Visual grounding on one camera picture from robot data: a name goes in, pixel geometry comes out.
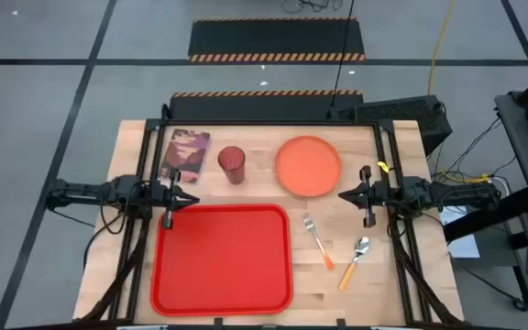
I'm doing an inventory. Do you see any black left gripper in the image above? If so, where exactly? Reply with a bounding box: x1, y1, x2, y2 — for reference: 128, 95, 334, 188
151, 167, 201, 230

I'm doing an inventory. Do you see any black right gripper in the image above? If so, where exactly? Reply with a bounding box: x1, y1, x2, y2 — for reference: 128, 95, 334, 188
337, 165, 390, 229

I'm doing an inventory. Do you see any yellow-handled metal spoon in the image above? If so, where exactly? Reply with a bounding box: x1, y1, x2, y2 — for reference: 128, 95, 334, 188
336, 236, 371, 293

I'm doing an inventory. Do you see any orange plastic plate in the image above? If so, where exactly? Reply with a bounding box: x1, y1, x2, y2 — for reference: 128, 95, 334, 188
274, 135, 342, 198

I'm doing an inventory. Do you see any red translucent plastic cup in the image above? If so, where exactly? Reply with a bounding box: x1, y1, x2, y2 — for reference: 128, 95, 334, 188
217, 145, 248, 186

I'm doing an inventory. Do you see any orange-handled metal fork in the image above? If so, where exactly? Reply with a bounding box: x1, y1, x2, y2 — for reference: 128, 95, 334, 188
301, 213, 336, 272

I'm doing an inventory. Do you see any red plastic tray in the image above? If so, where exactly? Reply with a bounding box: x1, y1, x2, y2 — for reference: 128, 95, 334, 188
149, 203, 294, 318

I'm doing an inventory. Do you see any landscape picture book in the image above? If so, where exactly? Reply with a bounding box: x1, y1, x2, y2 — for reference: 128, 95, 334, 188
157, 127, 213, 185

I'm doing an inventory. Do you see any black computer tower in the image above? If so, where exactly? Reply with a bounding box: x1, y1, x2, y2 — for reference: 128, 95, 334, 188
336, 94, 454, 157

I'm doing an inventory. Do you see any narrow striped-edge black floor mat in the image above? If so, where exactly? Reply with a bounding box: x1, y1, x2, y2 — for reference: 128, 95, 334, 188
168, 89, 365, 122

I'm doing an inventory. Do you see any white sheet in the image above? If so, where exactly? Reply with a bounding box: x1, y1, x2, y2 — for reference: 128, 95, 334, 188
438, 204, 481, 260

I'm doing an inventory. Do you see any black desk base bar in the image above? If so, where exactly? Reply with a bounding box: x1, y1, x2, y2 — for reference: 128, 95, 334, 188
442, 186, 528, 243

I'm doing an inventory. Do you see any large striped-edge black floor mat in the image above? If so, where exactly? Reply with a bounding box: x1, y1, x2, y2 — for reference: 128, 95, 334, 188
186, 16, 367, 63

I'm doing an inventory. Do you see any dark grey desk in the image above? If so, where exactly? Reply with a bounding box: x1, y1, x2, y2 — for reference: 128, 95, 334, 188
494, 91, 528, 276

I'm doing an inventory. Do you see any black aluminium table frame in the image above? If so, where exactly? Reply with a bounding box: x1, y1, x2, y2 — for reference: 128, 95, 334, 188
73, 116, 465, 330

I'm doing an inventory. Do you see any yellow plug cable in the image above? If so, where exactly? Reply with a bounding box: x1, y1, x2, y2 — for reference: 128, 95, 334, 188
440, 171, 492, 185

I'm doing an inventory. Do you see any black hanging cable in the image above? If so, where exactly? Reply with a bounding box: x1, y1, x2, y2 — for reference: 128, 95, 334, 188
326, 0, 356, 121

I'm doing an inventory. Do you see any yellow hanging cable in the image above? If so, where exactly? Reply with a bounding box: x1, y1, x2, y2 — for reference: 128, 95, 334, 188
426, 0, 457, 96

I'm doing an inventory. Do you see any black coiled floor cable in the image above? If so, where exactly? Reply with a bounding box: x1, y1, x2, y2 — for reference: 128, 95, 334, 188
280, 0, 344, 14

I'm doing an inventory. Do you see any black cable with plug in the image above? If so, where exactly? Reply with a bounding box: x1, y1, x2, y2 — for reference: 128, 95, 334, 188
449, 256, 528, 322

